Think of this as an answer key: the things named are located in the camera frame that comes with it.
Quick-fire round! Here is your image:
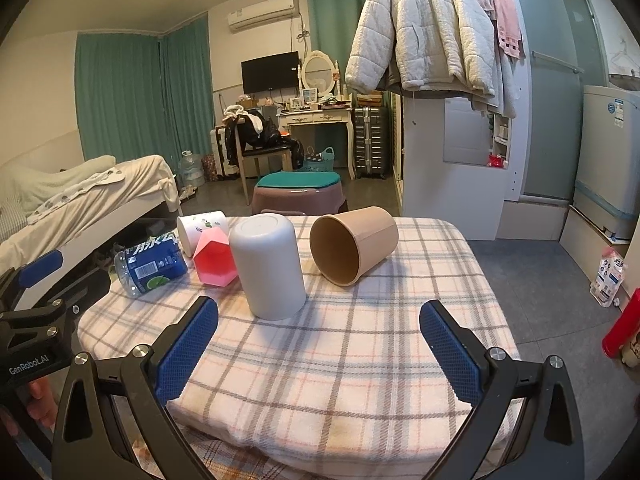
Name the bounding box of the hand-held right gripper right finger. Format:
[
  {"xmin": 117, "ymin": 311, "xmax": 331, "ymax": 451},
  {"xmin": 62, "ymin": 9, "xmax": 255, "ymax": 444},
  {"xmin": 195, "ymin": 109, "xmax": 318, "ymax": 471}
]
[{"xmin": 419, "ymin": 300, "xmax": 586, "ymax": 480}]

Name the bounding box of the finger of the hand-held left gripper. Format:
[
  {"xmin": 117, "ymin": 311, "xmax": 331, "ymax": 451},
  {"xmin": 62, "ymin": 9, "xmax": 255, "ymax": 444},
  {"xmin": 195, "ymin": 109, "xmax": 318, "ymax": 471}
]
[
  {"xmin": 27, "ymin": 270, "xmax": 112, "ymax": 322},
  {"xmin": 0, "ymin": 249, "xmax": 64, "ymax": 306}
]

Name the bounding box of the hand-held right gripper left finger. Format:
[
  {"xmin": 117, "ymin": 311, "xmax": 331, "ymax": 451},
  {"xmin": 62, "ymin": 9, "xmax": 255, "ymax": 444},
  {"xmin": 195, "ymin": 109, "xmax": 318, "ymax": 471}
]
[{"xmin": 50, "ymin": 296, "xmax": 221, "ymax": 480}]

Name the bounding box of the brown paper cup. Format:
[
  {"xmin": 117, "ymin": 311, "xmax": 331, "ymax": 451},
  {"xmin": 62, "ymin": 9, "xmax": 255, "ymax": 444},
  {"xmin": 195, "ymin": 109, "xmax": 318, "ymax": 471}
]
[{"xmin": 309, "ymin": 206, "xmax": 399, "ymax": 287}]

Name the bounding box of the pink faceted cup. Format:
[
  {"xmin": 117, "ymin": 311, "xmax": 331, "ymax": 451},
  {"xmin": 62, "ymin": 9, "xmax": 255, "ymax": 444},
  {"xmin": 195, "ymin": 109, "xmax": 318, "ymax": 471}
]
[{"xmin": 192, "ymin": 226, "xmax": 236, "ymax": 288}]

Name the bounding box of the white plastic cup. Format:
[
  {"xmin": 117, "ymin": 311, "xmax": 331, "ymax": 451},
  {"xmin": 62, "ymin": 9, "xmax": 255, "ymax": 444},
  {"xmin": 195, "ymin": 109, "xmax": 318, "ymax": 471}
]
[{"xmin": 229, "ymin": 213, "xmax": 307, "ymax": 321}]

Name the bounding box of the white printed cup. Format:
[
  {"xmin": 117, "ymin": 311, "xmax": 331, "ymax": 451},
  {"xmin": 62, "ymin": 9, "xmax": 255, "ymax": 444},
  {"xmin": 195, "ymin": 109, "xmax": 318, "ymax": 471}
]
[{"xmin": 177, "ymin": 210, "xmax": 230, "ymax": 256}]

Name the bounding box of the person's left hand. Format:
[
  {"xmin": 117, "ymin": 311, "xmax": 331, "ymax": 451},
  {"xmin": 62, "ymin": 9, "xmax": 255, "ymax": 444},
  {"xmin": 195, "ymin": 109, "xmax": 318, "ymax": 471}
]
[{"xmin": 0, "ymin": 377, "xmax": 59, "ymax": 438}]

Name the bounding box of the blue label plastic bottle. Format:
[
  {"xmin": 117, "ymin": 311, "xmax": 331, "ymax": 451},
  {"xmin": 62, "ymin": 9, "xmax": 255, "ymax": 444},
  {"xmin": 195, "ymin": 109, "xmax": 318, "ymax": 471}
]
[{"xmin": 114, "ymin": 236, "xmax": 189, "ymax": 297}]

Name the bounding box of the bed with white bedding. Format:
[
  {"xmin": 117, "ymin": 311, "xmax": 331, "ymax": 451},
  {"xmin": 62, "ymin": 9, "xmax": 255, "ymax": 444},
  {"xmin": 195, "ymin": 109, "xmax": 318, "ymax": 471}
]
[{"xmin": 0, "ymin": 152, "xmax": 183, "ymax": 281}]

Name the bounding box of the plaid blanket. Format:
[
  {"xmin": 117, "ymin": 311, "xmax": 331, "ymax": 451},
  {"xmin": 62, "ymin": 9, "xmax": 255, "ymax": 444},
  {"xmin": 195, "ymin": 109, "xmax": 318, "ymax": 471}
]
[{"xmin": 77, "ymin": 215, "xmax": 521, "ymax": 480}]

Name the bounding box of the white cabinet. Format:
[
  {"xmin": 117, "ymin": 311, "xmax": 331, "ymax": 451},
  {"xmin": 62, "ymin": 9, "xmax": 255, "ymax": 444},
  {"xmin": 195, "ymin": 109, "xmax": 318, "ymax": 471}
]
[{"xmin": 400, "ymin": 85, "xmax": 517, "ymax": 242}]

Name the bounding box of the clear water jug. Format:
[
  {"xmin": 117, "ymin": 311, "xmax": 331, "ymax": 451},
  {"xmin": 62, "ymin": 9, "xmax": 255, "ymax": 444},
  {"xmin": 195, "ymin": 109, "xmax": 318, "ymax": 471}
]
[{"xmin": 180, "ymin": 150, "xmax": 206, "ymax": 189}]

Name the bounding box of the red cylinder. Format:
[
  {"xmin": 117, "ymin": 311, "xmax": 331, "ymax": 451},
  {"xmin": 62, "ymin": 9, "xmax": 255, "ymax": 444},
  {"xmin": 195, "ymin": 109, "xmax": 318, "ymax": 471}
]
[{"xmin": 601, "ymin": 287, "xmax": 640, "ymax": 359}]

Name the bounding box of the white plastic bag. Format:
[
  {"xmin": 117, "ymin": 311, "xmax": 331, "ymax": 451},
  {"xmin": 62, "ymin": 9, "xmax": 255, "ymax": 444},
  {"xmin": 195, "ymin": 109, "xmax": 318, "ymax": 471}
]
[{"xmin": 590, "ymin": 247, "xmax": 629, "ymax": 309}]

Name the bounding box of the wide green curtain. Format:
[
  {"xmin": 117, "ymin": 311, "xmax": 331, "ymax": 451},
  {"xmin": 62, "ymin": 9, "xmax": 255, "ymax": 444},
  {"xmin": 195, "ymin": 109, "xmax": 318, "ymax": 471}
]
[{"xmin": 75, "ymin": 12, "xmax": 211, "ymax": 167}]

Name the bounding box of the light suitcase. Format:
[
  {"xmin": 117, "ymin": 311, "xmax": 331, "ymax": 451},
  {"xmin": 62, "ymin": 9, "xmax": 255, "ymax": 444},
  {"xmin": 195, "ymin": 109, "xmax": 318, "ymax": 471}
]
[{"xmin": 210, "ymin": 127, "xmax": 239, "ymax": 179}]

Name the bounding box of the teal seat cushion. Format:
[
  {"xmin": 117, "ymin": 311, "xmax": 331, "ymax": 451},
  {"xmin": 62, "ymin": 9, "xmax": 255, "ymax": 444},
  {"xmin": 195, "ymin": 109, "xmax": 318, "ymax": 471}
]
[{"xmin": 257, "ymin": 171, "xmax": 341, "ymax": 192}]

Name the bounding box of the wooden chair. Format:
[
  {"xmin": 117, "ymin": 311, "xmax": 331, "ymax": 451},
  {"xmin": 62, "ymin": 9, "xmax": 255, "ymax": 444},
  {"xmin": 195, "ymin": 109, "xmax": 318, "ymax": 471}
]
[{"xmin": 235, "ymin": 115, "xmax": 301, "ymax": 206}]

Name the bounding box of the dark ribbed suitcase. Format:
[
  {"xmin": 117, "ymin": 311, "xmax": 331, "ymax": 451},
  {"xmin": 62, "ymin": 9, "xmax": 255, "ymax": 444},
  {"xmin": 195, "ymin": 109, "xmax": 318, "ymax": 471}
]
[{"xmin": 353, "ymin": 106, "xmax": 391, "ymax": 180}]

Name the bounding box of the teal basket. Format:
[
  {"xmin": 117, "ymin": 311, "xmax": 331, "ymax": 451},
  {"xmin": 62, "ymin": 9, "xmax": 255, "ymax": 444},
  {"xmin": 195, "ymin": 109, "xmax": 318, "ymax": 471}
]
[{"xmin": 304, "ymin": 146, "xmax": 336, "ymax": 174}]

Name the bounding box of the black clothes pile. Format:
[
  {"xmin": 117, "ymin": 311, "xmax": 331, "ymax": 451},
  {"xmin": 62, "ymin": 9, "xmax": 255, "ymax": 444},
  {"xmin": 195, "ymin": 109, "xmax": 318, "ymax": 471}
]
[{"xmin": 224, "ymin": 106, "xmax": 306, "ymax": 167}]

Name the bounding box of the white washing machine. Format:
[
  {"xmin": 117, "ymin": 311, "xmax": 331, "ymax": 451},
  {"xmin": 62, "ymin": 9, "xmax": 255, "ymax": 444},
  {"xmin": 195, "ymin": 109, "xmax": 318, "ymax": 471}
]
[{"xmin": 572, "ymin": 85, "xmax": 640, "ymax": 242}]

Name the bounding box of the white vanity desk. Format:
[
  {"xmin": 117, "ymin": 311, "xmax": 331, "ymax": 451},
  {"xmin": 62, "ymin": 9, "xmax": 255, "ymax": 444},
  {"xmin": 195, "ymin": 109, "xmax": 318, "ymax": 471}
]
[{"xmin": 276, "ymin": 105, "xmax": 357, "ymax": 181}]

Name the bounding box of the frosted glass door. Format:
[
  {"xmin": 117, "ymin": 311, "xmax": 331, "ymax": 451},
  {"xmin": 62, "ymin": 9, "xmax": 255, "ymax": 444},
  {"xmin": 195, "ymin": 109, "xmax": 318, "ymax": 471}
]
[{"xmin": 517, "ymin": 0, "xmax": 613, "ymax": 202}]

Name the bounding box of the black television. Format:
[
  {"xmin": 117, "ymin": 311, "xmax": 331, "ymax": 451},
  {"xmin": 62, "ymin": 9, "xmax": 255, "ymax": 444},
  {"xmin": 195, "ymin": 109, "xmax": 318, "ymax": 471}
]
[{"xmin": 241, "ymin": 51, "xmax": 300, "ymax": 95}]

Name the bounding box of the oval vanity mirror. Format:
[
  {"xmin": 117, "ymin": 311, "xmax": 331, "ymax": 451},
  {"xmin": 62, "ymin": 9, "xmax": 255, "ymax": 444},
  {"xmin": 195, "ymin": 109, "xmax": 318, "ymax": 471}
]
[{"xmin": 299, "ymin": 50, "xmax": 341, "ymax": 102}]

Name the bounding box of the white quilted jacket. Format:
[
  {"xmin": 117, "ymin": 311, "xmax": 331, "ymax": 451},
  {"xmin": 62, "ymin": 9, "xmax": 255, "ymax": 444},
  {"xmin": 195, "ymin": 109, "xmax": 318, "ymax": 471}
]
[{"xmin": 345, "ymin": 0, "xmax": 507, "ymax": 100}]

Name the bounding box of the white air conditioner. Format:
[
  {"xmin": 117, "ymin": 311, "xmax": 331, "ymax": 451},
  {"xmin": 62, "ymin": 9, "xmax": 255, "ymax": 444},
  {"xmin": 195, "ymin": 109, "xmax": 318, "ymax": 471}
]
[{"xmin": 227, "ymin": 0, "xmax": 301, "ymax": 33}]

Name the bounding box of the pink towel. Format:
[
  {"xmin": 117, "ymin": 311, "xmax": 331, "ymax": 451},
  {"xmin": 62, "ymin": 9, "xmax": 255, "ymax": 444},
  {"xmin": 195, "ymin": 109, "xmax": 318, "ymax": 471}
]
[{"xmin": 487, "ymin": 0, "xmax": 524, "ymax": 59}]

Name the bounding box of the narrow green curtain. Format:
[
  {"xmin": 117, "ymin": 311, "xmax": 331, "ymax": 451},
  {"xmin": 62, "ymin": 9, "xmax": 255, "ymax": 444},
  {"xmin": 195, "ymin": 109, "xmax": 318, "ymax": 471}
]
[{"xmin": 306, "ymin": 0, "xmax": 375, "ymax": 97}]

